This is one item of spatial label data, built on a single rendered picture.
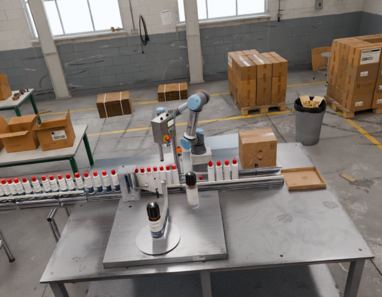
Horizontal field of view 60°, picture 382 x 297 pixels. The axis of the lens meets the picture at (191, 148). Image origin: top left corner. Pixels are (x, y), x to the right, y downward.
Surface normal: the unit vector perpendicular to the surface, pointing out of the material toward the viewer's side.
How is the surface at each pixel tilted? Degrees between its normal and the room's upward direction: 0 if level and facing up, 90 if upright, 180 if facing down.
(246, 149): 90
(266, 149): 90
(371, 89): 92
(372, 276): 0
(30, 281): 0
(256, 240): 0
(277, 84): 90
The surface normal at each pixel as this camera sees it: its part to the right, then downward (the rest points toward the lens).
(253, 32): 0.08, 0.48
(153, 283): -0.08, -0.88
